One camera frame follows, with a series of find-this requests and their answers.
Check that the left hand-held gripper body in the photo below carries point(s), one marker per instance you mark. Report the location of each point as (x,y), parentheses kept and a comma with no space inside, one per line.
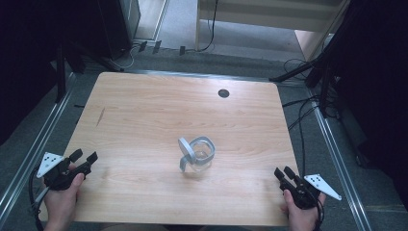
(59,178)

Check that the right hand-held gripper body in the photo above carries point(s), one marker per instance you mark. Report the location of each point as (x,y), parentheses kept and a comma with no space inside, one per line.
(301,192)

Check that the glass jar with grey lid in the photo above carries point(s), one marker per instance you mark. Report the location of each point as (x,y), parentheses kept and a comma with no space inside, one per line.
(199,154)

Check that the person's left hand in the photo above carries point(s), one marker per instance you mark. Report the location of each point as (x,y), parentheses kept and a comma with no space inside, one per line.
(62,202)

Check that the person's right hand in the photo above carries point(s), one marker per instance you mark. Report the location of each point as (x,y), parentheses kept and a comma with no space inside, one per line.
(301,218)

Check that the black tripod leg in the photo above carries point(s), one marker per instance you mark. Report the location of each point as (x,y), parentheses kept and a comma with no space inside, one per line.
(96,57)

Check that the dark curtain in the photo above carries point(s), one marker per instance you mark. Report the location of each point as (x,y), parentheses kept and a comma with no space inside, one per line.
(375,80)
(29,64)

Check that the black stand with legs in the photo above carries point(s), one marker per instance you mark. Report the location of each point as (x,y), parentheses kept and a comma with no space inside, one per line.
(308,65)

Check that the black cabinet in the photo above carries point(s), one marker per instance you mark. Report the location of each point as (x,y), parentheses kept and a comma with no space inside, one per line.
(120,25)

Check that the aluminium floor rail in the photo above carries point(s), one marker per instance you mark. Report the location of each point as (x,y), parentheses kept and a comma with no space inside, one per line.
(205,75)
(35,150)
(340,160)

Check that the black upright stand post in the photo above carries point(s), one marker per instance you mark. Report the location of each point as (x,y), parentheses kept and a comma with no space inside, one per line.
(60,73)

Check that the small black floor bracket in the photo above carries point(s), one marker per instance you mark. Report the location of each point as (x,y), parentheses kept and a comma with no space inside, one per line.
(182,50)
(142,46)
(157,46)

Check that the beige furniture frame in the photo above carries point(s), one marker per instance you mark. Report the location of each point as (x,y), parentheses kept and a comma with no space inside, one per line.
(256,14)

